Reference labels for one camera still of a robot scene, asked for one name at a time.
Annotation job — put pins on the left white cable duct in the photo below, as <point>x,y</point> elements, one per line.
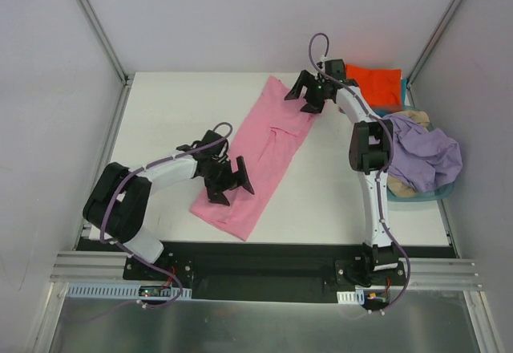
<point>126,292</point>

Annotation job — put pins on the orange folded t shirt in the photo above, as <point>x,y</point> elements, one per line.
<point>380,87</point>

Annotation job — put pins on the right aluminium frame post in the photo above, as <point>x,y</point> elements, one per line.
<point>435,37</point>

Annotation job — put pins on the purple t shirt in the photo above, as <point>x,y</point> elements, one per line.
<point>424,160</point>

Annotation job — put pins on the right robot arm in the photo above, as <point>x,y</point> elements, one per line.
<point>370,154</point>

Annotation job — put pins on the front aluminium frame rail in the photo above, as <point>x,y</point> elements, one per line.
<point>424,273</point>

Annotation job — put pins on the right white cable duct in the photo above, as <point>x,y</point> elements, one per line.
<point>356,297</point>

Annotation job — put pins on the pink t shirt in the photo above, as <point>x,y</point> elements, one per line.
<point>268,139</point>

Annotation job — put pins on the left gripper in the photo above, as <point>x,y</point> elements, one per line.
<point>224,178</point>

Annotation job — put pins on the aluminium frame post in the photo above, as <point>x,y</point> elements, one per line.
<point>435,37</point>
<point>103,40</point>

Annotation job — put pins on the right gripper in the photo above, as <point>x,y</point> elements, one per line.
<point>313,93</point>

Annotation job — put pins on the teal plastic basket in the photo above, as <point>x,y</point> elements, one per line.
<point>438,194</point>

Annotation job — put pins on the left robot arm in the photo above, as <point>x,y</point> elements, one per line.
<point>117,204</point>

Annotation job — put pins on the left aluminium frame post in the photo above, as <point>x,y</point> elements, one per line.
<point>103,40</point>

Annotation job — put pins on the white cable duct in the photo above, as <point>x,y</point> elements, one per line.
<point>126,292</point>
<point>356,297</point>

